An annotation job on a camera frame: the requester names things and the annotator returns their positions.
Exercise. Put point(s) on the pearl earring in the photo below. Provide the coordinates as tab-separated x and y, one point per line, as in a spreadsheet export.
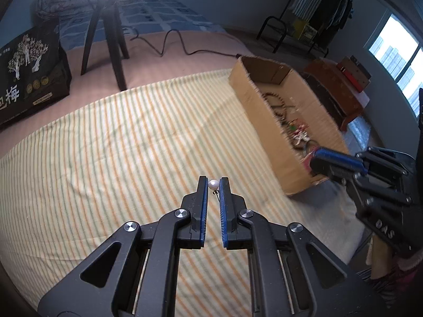
214	187

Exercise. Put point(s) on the dark metal bangle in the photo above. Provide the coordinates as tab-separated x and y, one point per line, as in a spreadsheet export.
309	146

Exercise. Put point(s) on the black tripod stand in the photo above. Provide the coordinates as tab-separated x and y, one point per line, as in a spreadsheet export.
107	11

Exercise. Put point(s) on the window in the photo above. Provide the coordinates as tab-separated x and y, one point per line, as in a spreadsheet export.
397	49

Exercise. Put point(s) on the cardboard box tray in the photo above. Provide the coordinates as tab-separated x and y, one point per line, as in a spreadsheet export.
285	112

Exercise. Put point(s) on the black printed bag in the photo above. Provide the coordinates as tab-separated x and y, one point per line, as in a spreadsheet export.
35	72

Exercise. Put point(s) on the yellow crate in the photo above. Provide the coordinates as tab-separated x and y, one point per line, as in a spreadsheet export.
303	31

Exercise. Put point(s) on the black clothes rack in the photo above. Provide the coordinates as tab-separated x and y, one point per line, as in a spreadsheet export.
327	17

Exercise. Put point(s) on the red strap wristwatch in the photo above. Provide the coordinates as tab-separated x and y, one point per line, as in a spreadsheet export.
306	164

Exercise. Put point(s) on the red and tan box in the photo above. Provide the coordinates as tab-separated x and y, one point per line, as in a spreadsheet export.
355	72

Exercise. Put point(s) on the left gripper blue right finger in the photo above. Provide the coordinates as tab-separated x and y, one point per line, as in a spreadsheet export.
234	235

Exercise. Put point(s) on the yellow striped cloth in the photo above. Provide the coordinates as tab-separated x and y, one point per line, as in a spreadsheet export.
133	156

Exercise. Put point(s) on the orange covered low table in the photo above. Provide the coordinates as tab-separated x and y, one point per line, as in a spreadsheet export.
335	91

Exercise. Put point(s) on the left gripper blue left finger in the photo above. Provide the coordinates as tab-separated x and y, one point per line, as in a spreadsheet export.
193	232

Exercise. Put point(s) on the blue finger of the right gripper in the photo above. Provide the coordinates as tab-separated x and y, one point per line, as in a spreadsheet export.
339	159
332	172

